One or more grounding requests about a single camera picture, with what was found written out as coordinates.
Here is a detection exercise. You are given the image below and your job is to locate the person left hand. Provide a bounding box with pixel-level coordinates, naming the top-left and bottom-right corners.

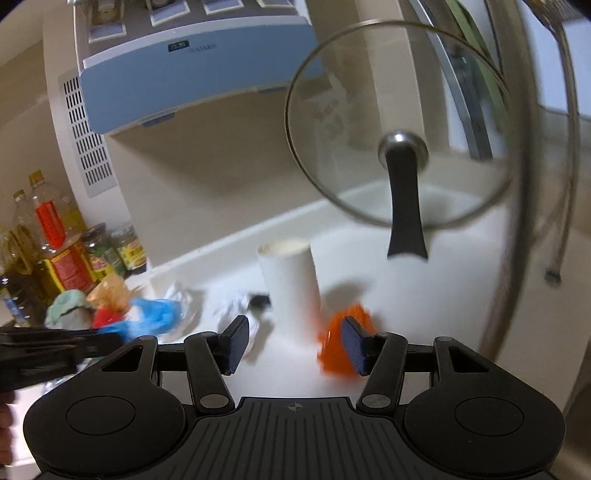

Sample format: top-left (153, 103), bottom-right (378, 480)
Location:
top-left (0, 393), bottom-right (15, 465)

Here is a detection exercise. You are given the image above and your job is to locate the crumpled grey tissue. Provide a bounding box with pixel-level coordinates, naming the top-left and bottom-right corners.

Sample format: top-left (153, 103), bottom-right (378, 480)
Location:
top-left (215, 292), bottom-right (263, 363)

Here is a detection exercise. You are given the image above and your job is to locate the green bean paste jar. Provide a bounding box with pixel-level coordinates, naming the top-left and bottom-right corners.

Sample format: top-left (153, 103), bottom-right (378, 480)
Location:
top-left (81, 223), bottom-right (126, 281)

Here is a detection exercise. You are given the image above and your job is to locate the orange crumpled wrapper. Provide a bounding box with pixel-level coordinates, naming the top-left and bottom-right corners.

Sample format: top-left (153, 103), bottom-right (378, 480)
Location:
top-left (86, 273), bottom-right (131, 313)

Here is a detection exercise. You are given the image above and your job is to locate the thin steel rack leg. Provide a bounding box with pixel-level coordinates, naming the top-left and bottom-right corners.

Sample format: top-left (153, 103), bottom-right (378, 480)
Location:
top-left (543, 18), bottom-right (581, 285)

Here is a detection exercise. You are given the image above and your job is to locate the blue plastic scrap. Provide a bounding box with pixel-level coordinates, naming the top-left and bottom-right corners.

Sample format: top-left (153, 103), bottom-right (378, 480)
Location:
top-left (98, 298), bottom-right (183, 342)

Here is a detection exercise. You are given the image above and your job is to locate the red plastic piece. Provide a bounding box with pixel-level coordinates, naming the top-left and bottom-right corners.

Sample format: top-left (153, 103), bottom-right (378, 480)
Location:
top-left (92, 308), bottom-right (124, 329)

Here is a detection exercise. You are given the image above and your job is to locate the white cardboard paper roll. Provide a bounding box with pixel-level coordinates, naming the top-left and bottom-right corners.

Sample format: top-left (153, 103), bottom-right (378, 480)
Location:
top-left (256, 238), bottom-right (324, 346)

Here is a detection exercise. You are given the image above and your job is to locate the glass pot lid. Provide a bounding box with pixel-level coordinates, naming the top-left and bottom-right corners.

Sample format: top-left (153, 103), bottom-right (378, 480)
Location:
top-left (284, 20), bottom-right (511, 259)

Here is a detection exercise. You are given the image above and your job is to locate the orange plastic bag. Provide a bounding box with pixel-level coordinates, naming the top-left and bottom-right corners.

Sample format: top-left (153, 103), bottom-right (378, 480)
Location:
top-left (315, 301), bottom-right (378, 378)

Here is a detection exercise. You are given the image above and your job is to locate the blue white wall appliance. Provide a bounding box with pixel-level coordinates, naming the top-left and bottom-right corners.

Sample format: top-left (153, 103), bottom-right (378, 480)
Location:
top-left (68, 1), bottom-right (318, 134)

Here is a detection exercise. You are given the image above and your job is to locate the green grey cleaning cloth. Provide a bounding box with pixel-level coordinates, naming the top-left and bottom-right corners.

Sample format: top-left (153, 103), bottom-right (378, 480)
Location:
top-left (44, 290), bottom-right (94, 330)

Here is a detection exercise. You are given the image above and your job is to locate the dark sunflower oil bottle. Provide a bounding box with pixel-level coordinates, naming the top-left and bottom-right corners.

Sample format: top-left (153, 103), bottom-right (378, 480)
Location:
top-left (1, 190), bottom-right (47, 327)

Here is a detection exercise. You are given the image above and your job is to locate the white vent grille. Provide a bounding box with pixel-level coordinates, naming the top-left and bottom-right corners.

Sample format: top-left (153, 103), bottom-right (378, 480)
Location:
top-left (59, 70), bottom-right (118, 198)

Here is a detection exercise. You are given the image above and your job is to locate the small yellow label jar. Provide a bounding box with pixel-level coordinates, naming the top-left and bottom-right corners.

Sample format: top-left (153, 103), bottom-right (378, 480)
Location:
top-left (110, 222), bottom-right (147, 275)

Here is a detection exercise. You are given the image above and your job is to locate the crumpled white tissue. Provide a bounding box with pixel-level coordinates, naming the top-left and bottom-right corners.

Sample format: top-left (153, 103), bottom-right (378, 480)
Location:
top-left (164, 282), bottom-right (204, 331)

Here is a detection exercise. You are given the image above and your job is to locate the red handle oil bottle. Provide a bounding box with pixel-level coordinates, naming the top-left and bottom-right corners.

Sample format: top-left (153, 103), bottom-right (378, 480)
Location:
top-left (29, 170), bottom-right (96, 294)

